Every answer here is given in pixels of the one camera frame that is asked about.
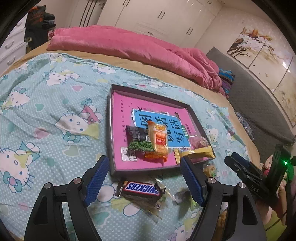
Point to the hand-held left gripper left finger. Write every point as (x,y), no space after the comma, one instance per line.
(97,180)

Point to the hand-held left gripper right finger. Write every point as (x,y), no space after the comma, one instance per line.
(192,183)

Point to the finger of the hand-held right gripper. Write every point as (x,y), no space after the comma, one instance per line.
(240,172)
(245,162)

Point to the dark chocolate roll clear wrapper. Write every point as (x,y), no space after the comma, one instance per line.
(181,194)

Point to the clear pastry packet green label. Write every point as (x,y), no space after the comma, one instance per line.
(211,171)

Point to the yellow green snack packet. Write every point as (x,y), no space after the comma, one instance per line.
(196,153)

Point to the clear packet of pink pastry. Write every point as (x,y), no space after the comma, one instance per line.
(198,141)

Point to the dark shallow cardboard box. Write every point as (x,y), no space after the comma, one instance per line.
(111,139)

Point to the brown chocolate bar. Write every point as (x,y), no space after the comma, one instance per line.
(141,188)

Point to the clear packet of nut cake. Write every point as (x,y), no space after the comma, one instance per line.
(155,208)

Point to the biscuit stick pack orange ends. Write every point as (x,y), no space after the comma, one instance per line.
(159,139)

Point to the black green pea packet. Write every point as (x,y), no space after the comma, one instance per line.
(141,146)

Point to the person's right forearm green sleeve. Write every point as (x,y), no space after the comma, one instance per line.
(275,224)

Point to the dark patterned cloth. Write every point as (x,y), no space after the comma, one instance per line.
(245,127)

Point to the grey padded headboard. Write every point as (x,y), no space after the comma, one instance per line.
(254,97)

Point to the pink book with blue label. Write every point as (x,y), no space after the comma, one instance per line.
(122,109)

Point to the colourful striped cloth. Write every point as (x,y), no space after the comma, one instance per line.
(225,81)

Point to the light blue cat print bedsheet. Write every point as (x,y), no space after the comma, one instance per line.
(46,92)

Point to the pink blanket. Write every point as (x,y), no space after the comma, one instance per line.
(115,44)

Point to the white drawer cabinet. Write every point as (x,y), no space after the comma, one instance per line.
(11,46)

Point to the dark clothes pile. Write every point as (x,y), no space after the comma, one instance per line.
(37,23)

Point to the white wardrobe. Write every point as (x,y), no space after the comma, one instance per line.
(138,14)

